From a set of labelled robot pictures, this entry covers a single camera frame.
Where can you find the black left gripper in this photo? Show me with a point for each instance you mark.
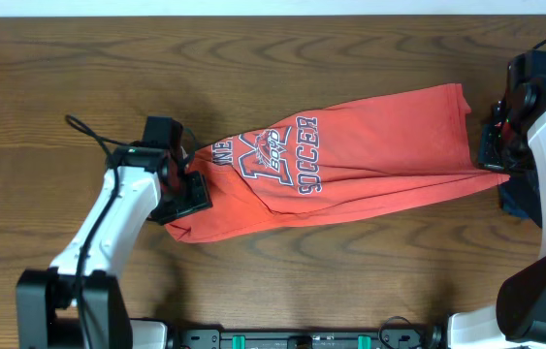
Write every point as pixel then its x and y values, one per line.
pixel 201 200

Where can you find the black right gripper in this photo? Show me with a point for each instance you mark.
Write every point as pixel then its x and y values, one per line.
pixel 487 154

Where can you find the red Boyd soccer t-shirt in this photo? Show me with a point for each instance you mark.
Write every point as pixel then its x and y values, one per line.
pixel 344 163

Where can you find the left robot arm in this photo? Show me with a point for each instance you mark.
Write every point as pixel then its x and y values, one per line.
pixel 77 302

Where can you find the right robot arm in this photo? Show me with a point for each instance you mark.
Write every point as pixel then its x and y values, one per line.
pixel 518 318

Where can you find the dark printed folded garment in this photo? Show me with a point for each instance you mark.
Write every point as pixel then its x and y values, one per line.
pixel 519 197

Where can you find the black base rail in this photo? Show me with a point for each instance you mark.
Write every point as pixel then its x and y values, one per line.
pixel 397 337

